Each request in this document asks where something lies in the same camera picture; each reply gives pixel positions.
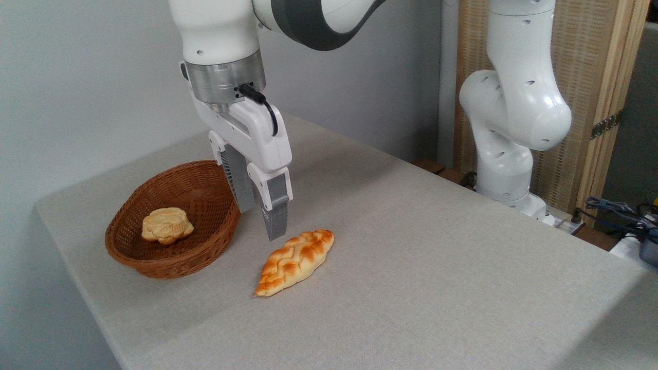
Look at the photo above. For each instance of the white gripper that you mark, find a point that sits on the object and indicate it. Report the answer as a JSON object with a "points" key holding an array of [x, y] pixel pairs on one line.
{"points": [[259, 139]]}

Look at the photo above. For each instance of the round pale bread bun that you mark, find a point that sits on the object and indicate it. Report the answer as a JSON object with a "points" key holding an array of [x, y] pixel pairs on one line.
{"points": [[167, 225]]}

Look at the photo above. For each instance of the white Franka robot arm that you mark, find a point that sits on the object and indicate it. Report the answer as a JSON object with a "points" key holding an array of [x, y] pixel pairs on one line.
{"points": [[514, 103]]}

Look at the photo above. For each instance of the brown wicker basket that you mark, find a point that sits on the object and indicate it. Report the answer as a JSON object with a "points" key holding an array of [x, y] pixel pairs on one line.
{"points": [[205, 195]]}

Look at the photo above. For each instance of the braided golden bread loaf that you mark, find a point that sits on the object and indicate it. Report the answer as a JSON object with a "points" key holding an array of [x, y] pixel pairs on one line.
{"points": [[295, 262]]}

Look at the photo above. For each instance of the brown wooden block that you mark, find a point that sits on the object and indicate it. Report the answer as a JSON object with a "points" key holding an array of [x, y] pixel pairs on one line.
{"points": [[431, 165]]}

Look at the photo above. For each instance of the grey fabric tablecloth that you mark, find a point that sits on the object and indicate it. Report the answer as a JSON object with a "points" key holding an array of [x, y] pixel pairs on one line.
{"points": [[437, 267]]}

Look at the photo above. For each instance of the white vertical pipe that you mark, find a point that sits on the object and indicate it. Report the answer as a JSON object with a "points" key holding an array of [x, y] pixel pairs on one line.
{"points": [[447, 77]]}

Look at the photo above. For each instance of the wood and rattan folding screen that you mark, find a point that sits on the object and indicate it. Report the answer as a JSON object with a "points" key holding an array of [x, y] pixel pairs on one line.
{"points": [[586, 61]]}

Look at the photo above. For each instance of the metal screen hinge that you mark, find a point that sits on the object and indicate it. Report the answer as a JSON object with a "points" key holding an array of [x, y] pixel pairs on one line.
{"points": [[605, 125]]}

